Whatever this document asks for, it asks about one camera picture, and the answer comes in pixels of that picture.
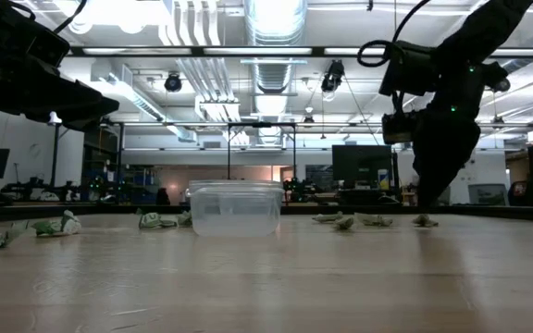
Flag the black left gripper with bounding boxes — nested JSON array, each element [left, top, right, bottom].
[[0, 43, 120, 132]]

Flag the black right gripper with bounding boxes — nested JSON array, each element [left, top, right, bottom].
[[381, 104, 480, 207]]

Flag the grey bin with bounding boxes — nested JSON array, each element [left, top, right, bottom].
[[467, 183, 509, 206]]

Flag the clear plastic bin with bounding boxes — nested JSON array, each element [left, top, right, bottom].
[[187, 179, 287, 198]]

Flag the white pillar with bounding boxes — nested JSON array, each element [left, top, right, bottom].
[[449, 152, 478, 205]]

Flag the dark shelving unit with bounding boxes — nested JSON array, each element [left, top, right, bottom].
[[82, 122, 125, 204]]

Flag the red and black chair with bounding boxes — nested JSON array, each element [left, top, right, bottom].
[[508, 180, 529, 205]]

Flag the blue storage bins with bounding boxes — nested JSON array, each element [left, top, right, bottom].
[[125, 166, 159, 204]]

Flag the clear rectangular plastic container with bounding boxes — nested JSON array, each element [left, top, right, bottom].
[[190, 186, 284, 239]]

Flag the black vertical post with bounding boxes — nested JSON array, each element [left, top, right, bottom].
[[51, 122, 60, 189]]

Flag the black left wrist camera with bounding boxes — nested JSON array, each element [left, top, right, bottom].
[[14, 17, 72, 69]]

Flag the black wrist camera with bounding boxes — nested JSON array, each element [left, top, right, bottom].
[[379, 40, 440, 97], [14, 17, 72, 69]]

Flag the black left camera cable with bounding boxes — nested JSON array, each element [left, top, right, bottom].
[[9, 0, 87, 34]]

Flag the black camera cable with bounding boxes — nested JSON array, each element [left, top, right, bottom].
[[357, 0, 433, 68], [9, 0, 87, 34]]

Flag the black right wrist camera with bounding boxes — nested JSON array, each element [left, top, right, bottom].
[[379, 40, 440, 97]]

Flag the black right camera cable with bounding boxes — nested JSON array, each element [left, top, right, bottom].
[[357, 0, 433, 68]]

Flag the black square frame stand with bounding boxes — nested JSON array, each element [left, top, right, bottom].
[[227, 121, 297, 181]]

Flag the silver ventilation duct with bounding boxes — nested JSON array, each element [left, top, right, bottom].
[[242, 0, 309, 93]]

